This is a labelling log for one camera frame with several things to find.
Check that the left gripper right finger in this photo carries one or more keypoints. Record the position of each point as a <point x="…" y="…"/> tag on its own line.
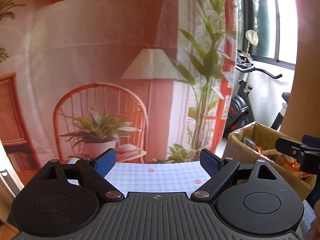
<point x="221" y="172"/>

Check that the wooden door panel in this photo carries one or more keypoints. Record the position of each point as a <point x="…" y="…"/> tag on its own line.
<point x="302" y="114"/>

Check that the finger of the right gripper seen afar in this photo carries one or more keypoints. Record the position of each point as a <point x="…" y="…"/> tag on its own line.
<point x="306" y="153"/>

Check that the taped cardboard box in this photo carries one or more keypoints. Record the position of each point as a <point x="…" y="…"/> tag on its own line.
<point x="240" y="146"/>

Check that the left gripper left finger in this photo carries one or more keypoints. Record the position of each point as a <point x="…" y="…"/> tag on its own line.
<point x="93" y="174"/>

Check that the window with dark frame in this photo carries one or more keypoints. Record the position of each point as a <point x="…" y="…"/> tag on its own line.
<point x="269" y="30"/>

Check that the orange snack packet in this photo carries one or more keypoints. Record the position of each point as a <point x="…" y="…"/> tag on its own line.
<point x="290" y="164"/>

